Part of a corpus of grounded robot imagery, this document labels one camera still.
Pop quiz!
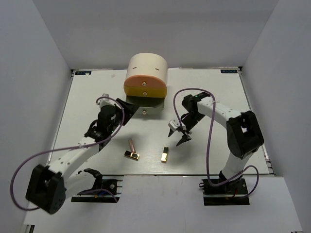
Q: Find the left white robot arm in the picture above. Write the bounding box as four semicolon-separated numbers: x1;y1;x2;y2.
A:
26;97;139;214

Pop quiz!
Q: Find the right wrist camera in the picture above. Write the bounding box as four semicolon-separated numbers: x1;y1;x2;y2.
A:
168;119;182;131

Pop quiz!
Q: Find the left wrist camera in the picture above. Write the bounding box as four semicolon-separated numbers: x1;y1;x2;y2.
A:
96;93;114;108

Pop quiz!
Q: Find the rose gold lipstick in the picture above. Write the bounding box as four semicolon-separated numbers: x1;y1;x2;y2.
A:
128;138;136;153

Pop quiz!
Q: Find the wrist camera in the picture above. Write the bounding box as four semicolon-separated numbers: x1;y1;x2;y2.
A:
168;119;182;131
96;93;114;108

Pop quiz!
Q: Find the black gold lipstick case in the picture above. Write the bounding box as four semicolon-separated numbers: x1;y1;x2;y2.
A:
124;150;139;161

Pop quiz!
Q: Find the gold black lipstick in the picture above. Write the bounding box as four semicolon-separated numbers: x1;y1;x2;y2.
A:
161;147;169;163

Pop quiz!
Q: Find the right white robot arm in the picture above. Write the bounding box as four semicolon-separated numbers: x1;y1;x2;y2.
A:
168;91;264;194

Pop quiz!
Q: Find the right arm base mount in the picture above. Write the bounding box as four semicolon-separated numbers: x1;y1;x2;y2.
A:
199;178;250;206

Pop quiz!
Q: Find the round beige orange organizer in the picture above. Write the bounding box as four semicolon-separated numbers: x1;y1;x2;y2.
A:
123;53;168;115

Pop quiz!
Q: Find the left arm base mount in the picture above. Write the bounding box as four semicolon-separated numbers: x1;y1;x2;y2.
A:
70;176;123;203

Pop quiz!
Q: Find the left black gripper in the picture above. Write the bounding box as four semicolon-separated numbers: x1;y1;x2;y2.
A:
108;98;139;133

